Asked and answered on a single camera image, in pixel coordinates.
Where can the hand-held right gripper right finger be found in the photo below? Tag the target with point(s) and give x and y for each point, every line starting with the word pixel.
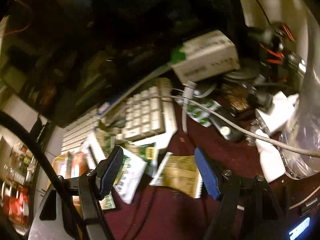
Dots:
pixel 207 175

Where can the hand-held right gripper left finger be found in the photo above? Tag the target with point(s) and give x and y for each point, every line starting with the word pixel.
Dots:
pixel 112 172

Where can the white green snack packet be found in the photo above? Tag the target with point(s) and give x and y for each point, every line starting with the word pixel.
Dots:
pixel 200 110
pixel 130 177

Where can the olive brown snack packet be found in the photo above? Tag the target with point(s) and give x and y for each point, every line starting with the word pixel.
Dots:
pixel 180 175

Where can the small black device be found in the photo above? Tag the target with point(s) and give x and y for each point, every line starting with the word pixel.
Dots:
pixel 225 130

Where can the dark red tablecloth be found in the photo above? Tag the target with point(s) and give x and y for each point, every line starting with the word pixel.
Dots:
pixel 170 215

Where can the small white bottle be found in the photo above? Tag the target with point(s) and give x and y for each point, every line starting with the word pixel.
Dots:
pixel 271 160

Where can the white keyboard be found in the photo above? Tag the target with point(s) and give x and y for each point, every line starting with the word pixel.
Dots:
pixel 145 115

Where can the brown patterned tin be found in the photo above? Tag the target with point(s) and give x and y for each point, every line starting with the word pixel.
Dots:
pixel 235 100

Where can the row of condiment bottles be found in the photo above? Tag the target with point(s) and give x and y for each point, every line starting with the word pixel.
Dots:
pixel 20 160

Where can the white charger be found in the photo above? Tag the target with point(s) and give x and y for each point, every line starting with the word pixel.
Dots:
pixel 277 112

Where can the black plug adapter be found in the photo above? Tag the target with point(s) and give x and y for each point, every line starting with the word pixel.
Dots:
pixel 262 98

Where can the red bag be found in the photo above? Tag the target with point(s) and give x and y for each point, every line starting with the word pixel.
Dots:
pixel 16 207

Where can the clear plastic container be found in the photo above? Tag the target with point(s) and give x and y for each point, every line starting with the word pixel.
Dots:
pixel 307 142

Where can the white green cardboard box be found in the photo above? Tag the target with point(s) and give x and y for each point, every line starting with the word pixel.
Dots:
pixel 207 55

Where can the black computer monitor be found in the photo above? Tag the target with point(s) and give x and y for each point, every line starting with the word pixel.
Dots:
pixel 125 30

